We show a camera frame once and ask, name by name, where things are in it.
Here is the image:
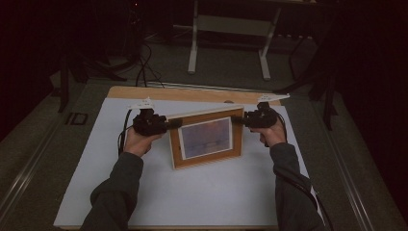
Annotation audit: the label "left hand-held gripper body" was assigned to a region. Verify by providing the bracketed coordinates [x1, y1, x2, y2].
[128, 96, 167, 137]

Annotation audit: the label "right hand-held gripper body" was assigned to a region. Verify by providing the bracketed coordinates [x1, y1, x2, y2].
[245, 92, 291, 129]

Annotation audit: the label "wooden picture frame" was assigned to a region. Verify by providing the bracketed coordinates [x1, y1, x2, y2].
[166, 104, 245, 171]

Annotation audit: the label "person's right hand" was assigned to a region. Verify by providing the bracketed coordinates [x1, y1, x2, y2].
[249, 119, 288, 148]

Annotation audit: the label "person's left hand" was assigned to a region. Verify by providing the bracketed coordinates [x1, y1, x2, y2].
[123, 126, 163, 158]

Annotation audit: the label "black metal stand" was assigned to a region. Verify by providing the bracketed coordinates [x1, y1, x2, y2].
[57, 47, 129, 114]
[272, 32, 341, 131]

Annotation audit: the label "white table mat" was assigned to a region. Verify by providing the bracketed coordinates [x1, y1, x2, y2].
[53, 96, 325, 227]

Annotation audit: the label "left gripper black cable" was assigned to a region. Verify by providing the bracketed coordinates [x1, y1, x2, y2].
[117, 109, 134, 157]

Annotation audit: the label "metal floor rail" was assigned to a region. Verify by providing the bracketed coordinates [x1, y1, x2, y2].
[0, 118, 62, 213]
[145, 81, 273, 94]
[312, 99, 374, 231]

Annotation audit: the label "black floor cables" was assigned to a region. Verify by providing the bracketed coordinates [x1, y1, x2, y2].
[134, 41, 166, 90]

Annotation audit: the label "black rectangular floor bracket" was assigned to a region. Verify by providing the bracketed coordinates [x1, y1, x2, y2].
[65, 112, 89, 126]

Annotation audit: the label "white metal table frame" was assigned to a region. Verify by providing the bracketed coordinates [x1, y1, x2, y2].
[187, 0, 319, 81]

